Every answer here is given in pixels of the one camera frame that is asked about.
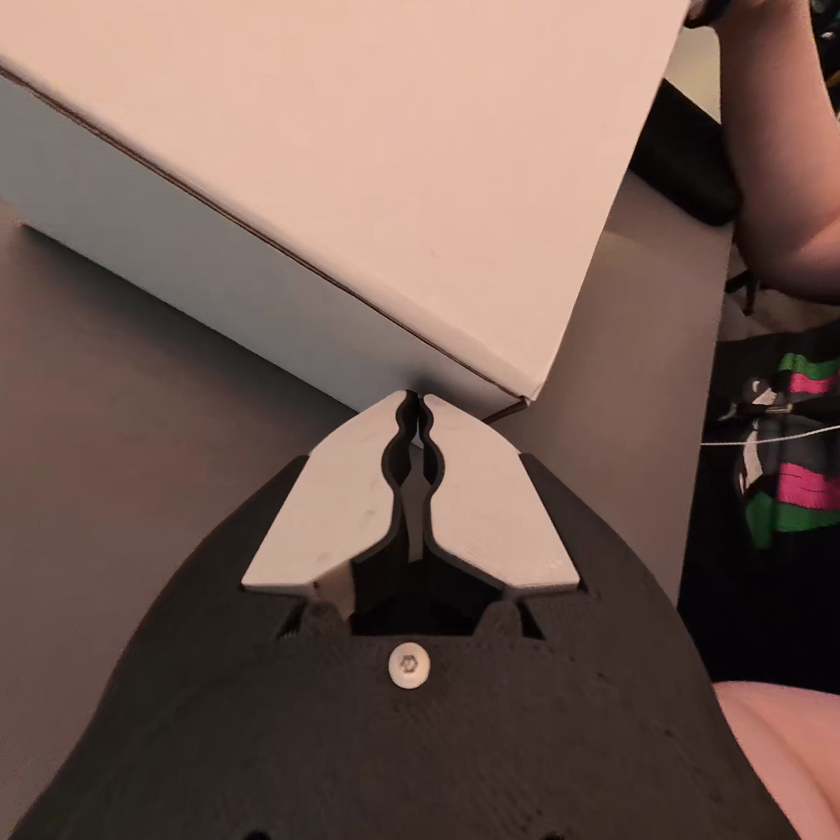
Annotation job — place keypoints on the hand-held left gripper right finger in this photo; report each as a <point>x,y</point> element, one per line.
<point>492,512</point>

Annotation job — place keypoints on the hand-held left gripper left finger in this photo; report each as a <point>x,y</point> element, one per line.
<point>328,512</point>

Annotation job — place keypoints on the white cardboard box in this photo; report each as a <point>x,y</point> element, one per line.
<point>328,164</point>

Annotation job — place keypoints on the person's right forearm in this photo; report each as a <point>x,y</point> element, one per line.
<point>774,164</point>

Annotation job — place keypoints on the person's black printed shirt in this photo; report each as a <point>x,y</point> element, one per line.
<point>754,590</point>

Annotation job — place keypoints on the person's bare leg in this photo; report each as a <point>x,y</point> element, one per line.
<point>787,754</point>

